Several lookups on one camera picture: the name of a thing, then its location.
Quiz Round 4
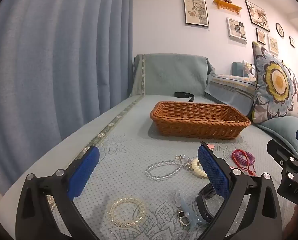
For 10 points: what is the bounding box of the large floral cushion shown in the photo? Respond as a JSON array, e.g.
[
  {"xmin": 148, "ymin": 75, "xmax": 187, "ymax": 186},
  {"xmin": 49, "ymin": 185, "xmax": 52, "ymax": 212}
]
[{"xmin": 249, "ymin": 41, "xmax": 298, "ymax": 124}]

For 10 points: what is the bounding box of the large framed butterfly picture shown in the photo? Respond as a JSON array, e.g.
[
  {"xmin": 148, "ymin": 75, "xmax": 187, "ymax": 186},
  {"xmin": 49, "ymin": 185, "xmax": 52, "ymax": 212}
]
[{"xmin": 183, "ymin": 0, "xmax": 209, "ymax": 28}]

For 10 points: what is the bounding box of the plain teal cushion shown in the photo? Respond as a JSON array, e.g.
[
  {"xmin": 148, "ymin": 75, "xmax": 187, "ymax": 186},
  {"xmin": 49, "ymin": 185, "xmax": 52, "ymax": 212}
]
[{"xmin": 232, "ymin": 62, "xmax": 245, "ymax": 77}]

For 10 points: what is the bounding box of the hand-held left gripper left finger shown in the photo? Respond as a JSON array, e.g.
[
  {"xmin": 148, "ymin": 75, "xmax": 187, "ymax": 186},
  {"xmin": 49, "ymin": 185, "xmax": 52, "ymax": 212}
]
[{"xmin": 15, "ymin": 145, "xmax": 100, "ymax": 240}]

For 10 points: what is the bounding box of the purple spiral hair tie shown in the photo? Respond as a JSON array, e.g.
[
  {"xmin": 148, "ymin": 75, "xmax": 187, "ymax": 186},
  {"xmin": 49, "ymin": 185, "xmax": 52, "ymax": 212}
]
[{"xmin": 232, "ymin": 149, "xmax": 255, "ymax": 166}]

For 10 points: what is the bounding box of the yellow wall shelf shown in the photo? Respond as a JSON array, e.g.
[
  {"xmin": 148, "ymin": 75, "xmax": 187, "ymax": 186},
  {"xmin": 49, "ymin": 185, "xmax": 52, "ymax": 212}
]
[{"xmin": 213, "ymin": 0, "xmax": 243, "ymax": 13}]

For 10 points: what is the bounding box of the teal sofa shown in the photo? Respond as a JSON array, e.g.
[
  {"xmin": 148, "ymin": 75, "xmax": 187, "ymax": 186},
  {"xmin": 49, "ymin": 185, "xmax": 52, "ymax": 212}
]
[{"xmin": 0, "ymin": 53, "xmax": 298, "ymax": 240}]

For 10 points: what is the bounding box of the flat blue cushion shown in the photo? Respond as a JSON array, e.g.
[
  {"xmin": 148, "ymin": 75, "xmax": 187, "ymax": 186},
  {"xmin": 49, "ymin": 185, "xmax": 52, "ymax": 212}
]
[{"xmin": 257, "ymin": 116, "xmax": 298, "ymax": 159}]

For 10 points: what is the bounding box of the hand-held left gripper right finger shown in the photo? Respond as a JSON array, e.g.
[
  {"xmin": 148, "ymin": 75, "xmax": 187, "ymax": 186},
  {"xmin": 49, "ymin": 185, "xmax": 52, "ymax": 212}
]
[{"xmin": 197, "ymin": 141, "xmax": 283, "ymax": 240}]

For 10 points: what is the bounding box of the light blue hair claw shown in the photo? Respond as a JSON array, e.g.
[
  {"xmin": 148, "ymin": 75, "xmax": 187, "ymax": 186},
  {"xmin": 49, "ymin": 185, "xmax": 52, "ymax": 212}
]
[{"xmin": 174, "ymin": 189, "xmax": 206, "ymax": 229}]

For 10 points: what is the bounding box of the cream spiral hair tie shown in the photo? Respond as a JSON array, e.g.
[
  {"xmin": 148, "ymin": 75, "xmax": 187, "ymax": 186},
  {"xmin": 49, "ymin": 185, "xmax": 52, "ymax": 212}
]
[{"xmin": 191, "ymin": 158, "xmax": 210, "ymax": 179}]

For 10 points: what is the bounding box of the framed floral picture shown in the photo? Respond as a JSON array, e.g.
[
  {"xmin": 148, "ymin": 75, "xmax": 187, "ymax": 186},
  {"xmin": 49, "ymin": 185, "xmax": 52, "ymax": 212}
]
[{"xmin": 245, "ymin": 0, "xmax": 270, "ymax": 32}]

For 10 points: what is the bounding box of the clear crystal charm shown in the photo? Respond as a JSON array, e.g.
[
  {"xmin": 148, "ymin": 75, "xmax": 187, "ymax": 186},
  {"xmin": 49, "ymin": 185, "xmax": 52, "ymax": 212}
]
[{"xmin": 175, "ymin": 154, "xmax": 190, "ymax": 164}]

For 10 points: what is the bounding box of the pale framed butterfly picture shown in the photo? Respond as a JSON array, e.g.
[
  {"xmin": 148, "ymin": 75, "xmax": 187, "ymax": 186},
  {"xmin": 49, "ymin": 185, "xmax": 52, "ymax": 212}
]
[{"xmin": 267, "ymin": 35, "xmax": 279, "ymax": 56}]

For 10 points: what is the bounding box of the black strap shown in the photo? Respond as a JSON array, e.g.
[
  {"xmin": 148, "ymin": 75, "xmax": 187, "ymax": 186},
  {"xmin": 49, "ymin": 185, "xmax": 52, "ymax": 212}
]
[{"xmin": 174, "ymin": 91, "xmax": 195, "ymax": 103}]

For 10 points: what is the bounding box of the brown wicker basket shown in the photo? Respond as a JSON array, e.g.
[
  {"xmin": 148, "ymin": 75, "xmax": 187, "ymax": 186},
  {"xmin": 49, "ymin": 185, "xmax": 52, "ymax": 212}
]
[{"xmin": 150, "ymin": 101, "xmax": 251, "ymax": 141}]

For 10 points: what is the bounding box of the red cord bracelet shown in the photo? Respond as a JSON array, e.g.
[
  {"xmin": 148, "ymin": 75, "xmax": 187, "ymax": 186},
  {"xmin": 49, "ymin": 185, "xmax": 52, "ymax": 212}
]
[{"xmin": 232, "ymin": 150, "xmax": 257, "ymax": 177}]

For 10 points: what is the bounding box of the pale yellow bead bracelet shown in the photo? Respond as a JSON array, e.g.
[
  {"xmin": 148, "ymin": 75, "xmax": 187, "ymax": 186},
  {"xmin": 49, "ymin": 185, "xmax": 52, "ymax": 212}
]
[{"xmin": 107, "ymin": 197, "xmax": 148, "ymax": 228}]

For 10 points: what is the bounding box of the blue curtain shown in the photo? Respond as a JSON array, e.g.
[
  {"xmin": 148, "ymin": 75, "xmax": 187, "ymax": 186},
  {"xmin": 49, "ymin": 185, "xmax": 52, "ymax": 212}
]
[{"xmin": 0, "ymin": 0, "xmax": 135, "ymax": 198}]

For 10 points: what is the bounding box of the small silver ring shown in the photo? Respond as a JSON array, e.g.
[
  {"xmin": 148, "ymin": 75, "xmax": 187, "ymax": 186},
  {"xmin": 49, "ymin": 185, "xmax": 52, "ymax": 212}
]
[{"xmin": 177, "ymin": 210, "xmax": 190, "ymax": 227}]

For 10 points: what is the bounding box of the small floral cushion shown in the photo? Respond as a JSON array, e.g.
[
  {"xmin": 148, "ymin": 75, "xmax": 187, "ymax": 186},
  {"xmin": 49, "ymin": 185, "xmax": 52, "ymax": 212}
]
[{"xmin": 242, "ymin": 60, "xmax": 256, "ymax": 77}]

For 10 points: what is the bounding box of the small dark framed picture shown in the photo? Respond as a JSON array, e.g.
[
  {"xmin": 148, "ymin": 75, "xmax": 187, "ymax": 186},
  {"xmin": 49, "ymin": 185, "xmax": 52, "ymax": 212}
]
[{"xmin": 255, "ymin": 28, "xmax": 266, "ymax": 45}]

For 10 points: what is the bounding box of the striped teal backrest cushion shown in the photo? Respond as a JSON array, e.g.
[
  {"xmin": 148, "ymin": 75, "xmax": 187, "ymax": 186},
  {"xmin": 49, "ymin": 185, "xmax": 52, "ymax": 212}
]
[{"xmin": 204, "ymin": 73, "xmax": 258, "ymax": 116}]

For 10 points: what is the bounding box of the black wrist watch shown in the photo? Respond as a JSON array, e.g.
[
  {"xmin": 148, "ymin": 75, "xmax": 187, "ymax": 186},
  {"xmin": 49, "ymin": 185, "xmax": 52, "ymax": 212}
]
[{"xmin": 195, "ymin": 182, "xmax": 224, "ymax": 223}]

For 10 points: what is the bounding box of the clear bead bracelet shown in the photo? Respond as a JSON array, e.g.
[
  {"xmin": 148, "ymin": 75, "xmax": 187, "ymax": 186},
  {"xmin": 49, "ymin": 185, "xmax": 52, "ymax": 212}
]
[{"xmin": 145, "ymin": 160, "xmax": 183, "ymax": 182}]

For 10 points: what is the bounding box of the white framed collage picture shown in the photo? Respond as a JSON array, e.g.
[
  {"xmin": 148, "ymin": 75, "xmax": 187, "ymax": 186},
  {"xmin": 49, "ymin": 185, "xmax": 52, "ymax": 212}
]
[{"xmin": 226, "ymin": 17, "xmax": 248, "ymax": 42}]

